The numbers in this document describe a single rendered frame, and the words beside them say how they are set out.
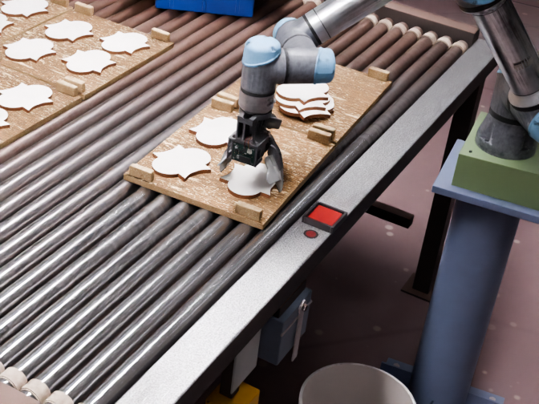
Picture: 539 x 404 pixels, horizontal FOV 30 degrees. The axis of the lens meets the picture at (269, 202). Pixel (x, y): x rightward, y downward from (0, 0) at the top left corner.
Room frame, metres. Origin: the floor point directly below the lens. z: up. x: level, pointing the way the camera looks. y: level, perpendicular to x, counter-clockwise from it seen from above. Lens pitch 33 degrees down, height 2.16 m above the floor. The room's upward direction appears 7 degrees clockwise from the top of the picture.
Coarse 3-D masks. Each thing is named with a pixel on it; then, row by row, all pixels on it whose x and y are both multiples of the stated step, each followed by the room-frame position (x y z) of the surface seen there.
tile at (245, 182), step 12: (240, 168) 1.96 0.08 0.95; (252, 168) 1.96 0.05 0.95; (264, 168) 1.97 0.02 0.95; (228, 180) 1.90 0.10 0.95; (240, 180) 1.90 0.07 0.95; (252, 180) 1.91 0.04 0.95; (264, 180) 1.92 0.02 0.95; (240, 192) 1.86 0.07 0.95; (252, 192) 1.86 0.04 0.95; (264, 192) 1.87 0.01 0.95
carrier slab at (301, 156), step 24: (192, 120) 2.17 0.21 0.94; (168, 144) 2.04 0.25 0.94; (192, 144) 2.05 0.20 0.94; (288, 144) 2.11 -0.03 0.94; (312, 144) 2.13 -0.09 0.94; (216, 168) 1.96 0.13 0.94; (288, 168) 2.00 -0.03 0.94; (312, 168) 2.01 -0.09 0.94; (168, 192) 1.85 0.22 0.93; (192, 192) 1.85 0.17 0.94; (216, 192) 1.86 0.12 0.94; (288, 192) 1.90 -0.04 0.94; (240, 216) 1.78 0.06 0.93; (264, 216) 1.79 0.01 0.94
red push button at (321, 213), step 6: (318, 210) 1.85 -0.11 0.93; (324, 210) 1.86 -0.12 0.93; (330, 210) 1.86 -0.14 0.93; (312, 216) 1.82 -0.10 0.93; (318, 216) 1.83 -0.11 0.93; (324, 216) 1.83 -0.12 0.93; (330, 216) 1.83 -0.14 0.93; (336, 216) 1.84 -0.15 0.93; (324, 222) 1.81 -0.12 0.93; (330, 222) 1.81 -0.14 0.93
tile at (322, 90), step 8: (280, 88) 2.31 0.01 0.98; (288, 88) 2.32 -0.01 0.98; (296, 88) 2.33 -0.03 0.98; (304, 88) 2.33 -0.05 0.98; (312, 88) 2.34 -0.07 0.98; (320, 88) 2.34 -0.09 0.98; (328, 88) 2.35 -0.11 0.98; (280, 96) 2.28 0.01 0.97; (288, 96) 2.28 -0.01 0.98; (296, 96) 2.28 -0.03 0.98; (304, 96) 2.29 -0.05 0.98; (312, 96) 2.29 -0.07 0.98; (320, 96) 2.30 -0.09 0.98; (304, 104) 2.26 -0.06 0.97
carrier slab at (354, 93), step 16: (336, 64) 2.59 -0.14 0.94; (240, 80) 2.42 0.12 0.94; (336, 80) 2.49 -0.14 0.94; (352, 80) 2.50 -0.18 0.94; (368, 80) 2.52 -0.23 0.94; (336, 96) 2.40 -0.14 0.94; (352, 96) 2.41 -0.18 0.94; (368, 96) 2.42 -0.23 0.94; (272, 112) 2.26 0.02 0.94; (336, 112) 2.31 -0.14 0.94; (352, 112) 2.32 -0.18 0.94; (288, 128) 2.20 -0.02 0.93; (304, 128) 2.20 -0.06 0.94; (336, 128) 2.22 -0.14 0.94; (352, 128) 2.26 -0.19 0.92; (336, 144) 2.15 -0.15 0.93
